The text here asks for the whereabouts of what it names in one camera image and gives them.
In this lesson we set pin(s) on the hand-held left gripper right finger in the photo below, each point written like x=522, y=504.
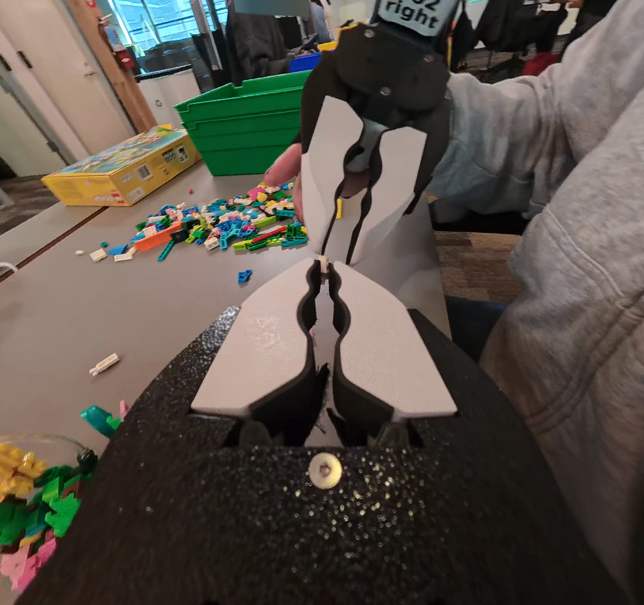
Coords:
x=392, y=363

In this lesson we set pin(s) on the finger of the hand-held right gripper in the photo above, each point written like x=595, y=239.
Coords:
x=397, y=177
x=322, y=162

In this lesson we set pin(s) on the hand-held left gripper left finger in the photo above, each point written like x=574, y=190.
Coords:
x=261, y=358

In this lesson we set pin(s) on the white lego clip piece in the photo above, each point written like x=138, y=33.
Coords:
x=323, y=270

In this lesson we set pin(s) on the pile of colourful lego pieces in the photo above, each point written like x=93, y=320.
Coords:
x=226, y=218

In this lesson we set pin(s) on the white lego hinge piece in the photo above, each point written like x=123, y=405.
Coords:
x=104, y=364

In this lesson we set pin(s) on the person's right forearm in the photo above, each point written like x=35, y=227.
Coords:
x=528, y=127

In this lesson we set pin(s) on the blue lego wedge piece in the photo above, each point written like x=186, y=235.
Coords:
x=245, y=276

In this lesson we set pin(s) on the long teal lego plate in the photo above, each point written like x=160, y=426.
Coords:
x=166, y=250

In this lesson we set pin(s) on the orange lego plate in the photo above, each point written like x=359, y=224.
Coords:
x=158, y=237

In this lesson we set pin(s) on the white flat lego tile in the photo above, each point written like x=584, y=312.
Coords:
x=125, y=255

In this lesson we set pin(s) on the small blue lego plate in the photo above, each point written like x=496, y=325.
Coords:
x=118, y=249

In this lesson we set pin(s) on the small white square lego piece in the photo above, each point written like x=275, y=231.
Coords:
x=98, y=255

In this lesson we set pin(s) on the yellow lego box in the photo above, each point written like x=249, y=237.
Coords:
x=115, y=172

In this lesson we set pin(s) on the green lego flower model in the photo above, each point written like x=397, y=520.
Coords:
x=45, y=509

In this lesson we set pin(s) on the person's right hand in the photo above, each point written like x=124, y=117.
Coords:
x=287, y=167

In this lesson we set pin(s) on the green plastic bin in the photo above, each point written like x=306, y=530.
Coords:
x=241, y=160
x=236, y=126
x=236, y=105

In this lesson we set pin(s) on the person's blue trouser leg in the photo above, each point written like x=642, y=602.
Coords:
x=473, y=326

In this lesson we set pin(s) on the white recycling bin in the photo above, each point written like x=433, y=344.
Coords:
x=168, y=97

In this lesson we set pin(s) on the person's grey hoodie torso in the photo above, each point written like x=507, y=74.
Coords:
x=578, y=338

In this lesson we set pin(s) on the wooden pillar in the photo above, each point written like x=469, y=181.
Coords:
x=126, y=92

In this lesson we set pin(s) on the red fire extinguisher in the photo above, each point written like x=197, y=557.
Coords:
x=118, y=44

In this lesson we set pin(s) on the white door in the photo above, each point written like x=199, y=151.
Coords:
x=45, y=62

